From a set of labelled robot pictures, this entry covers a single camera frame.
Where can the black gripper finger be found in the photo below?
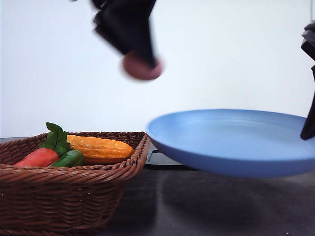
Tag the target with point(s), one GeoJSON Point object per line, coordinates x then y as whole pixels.
{"type": "Point", "coordinates": [109, 25]}
{"type": "Point", "coordinates": [136, 27]}

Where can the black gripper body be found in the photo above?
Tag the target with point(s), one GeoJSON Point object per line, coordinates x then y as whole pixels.
{"type": "Point", "coordinates": [308, 44]}

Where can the red toy carrot with leaves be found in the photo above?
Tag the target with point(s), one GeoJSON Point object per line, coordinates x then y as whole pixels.
{"type": "Point", "coordinates": [49, 151]}

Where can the green toy pepper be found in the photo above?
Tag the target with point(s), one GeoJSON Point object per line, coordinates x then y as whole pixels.
{"type": "Point", "coordinates": [70, 158]}

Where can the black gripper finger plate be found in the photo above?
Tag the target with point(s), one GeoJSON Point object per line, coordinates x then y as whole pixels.
{"type": "Point", "coordinates": [308, 128]}

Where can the black rectangular tray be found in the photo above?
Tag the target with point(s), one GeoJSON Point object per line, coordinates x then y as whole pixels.
{"type": "Point", "coordinates": [158, 160]}

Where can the brown egg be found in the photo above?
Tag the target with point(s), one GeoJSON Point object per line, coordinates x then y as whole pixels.
{"type": "Point", "coordinates": [137, 68]}

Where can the orange toy corn cob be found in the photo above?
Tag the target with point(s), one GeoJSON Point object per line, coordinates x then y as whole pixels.
{"type": "Point", "coordinates": [98, 147]}

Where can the blue round plate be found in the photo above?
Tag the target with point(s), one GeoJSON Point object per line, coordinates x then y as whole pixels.
{"type": "Point", "coordinates": [229, 142]}

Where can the black gripper body over basket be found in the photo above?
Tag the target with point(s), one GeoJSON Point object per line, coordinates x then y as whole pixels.
{"type": "Point", "coordinates": [108, 5]}

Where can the brown wicker basket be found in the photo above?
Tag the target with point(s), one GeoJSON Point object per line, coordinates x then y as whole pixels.
{"type": "Point", "coordinates": [78, 200]}

